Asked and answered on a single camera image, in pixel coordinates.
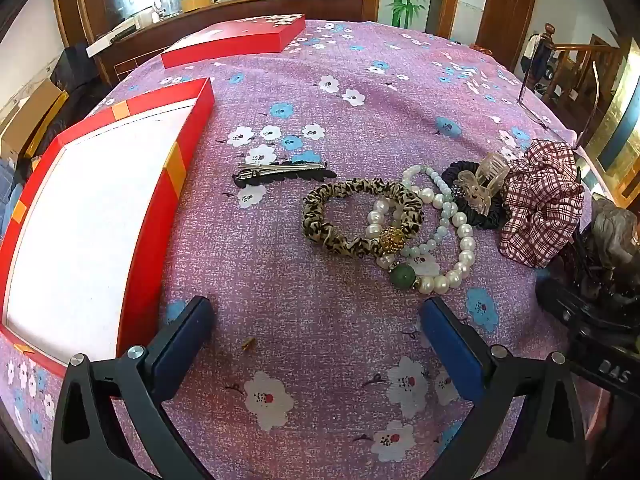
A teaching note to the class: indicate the yellow box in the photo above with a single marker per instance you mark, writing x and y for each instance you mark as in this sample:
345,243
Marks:
197,2

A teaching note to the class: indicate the small brown scrap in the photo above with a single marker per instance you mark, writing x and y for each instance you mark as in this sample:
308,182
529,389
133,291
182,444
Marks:
247,344

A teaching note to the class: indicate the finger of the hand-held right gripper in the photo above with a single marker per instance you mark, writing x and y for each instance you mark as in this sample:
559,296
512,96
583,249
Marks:
560,310

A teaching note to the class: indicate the white flat box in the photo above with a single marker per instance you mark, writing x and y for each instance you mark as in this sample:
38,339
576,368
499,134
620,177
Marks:
112,35

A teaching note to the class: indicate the translucent beige claw clip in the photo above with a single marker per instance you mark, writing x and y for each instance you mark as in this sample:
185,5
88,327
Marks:
480,190

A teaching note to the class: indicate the purple floral tablecloth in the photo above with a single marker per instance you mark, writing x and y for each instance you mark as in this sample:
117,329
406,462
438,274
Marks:
325,310

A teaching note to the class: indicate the wooden counter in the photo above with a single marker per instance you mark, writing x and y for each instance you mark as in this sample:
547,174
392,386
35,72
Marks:
250,10

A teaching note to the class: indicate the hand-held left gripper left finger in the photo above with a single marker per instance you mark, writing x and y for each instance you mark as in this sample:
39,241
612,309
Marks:
182,345

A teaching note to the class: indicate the grey organza hair flower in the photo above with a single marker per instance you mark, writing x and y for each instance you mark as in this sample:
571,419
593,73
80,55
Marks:
615,230

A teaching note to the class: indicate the cardboard box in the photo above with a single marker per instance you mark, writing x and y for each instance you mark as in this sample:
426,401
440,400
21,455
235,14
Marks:
30,115

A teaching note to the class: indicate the red gift box white inside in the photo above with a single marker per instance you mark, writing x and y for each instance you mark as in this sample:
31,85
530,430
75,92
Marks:
90,220

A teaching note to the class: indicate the black hair clip silver clasp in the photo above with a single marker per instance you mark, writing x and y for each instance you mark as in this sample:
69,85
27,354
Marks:
310,174

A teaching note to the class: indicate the leopard print scrunchie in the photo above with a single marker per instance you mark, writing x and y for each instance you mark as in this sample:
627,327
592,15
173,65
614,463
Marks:
320,200

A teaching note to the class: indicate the black bag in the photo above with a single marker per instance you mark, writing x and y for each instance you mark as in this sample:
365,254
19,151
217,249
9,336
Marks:
75,75

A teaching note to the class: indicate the wooden stair railing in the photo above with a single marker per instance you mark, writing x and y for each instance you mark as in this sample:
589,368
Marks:
575,60

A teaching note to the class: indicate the gold framed picture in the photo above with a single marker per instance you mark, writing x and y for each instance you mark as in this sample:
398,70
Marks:
620,110

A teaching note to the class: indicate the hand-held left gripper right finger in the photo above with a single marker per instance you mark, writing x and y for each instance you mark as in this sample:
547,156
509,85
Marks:
450,350

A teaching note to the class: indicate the red box lid white blossoms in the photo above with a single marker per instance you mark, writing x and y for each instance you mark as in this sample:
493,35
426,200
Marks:
235,40

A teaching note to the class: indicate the wooden door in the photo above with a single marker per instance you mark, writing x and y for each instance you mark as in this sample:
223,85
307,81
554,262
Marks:
505,15

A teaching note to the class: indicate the red plaid scrunchie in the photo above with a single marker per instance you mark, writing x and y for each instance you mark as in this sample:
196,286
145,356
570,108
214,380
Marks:
540,210

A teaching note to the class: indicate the black scrunchie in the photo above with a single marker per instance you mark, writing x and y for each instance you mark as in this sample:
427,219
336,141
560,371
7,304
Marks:
452,172

